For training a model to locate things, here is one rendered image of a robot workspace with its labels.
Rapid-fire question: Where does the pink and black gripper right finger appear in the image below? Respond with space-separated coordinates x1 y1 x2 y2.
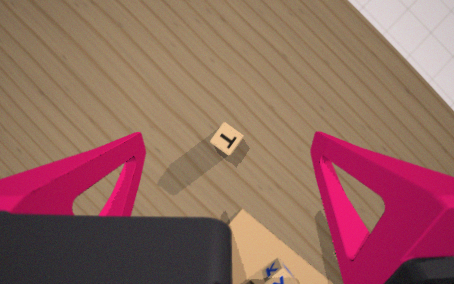
311 132 454 284

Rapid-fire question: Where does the tan flat mat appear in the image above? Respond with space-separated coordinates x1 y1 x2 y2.
228 208 333 284

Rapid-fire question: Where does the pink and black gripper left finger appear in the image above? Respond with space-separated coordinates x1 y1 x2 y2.
0 132 146 216

